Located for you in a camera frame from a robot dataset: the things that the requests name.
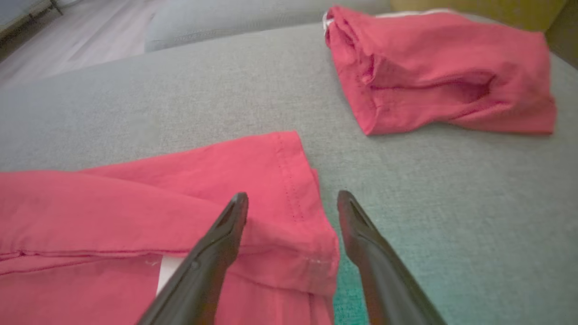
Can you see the red shorts with white stripe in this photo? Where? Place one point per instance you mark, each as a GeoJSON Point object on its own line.
{"type": "Point", "coordinates": [433, 72]}

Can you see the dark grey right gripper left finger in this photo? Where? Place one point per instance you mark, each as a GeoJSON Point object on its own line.
{"type": "Point", "coordinates": [203, 271]}

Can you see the red shirt with white trim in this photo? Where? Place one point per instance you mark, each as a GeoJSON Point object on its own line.
{"type": "Point", "coordinates": [113, 212]}

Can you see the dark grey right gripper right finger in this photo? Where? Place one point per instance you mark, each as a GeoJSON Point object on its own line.
{"type": "Point", "coordinates": [384, 271]}

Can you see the yellow cushion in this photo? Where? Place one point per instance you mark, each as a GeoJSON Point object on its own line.
{"type": "Point", "coordinates": [478, 9]}

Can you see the grey fabric sofa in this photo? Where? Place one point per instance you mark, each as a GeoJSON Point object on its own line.
{"type": "Point", "coordinates": [180, 99]}

